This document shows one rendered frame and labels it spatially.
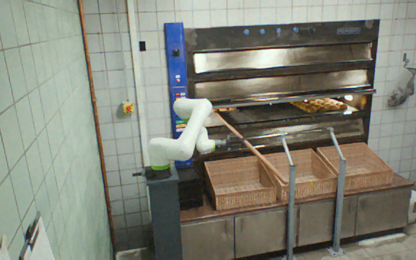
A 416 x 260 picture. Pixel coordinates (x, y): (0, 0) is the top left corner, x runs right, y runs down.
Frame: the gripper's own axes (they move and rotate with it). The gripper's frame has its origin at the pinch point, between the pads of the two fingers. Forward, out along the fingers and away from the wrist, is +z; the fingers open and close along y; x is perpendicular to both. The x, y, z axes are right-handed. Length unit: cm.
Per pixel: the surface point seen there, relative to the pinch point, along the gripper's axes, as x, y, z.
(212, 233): 4, 79, -31
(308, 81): -52, -35, 83
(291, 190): 9, 46, 39
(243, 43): -53, -75, 18
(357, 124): -53, 15, 142
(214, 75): -51, -48, -11
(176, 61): -48, -63, -45
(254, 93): -49, -29, 27
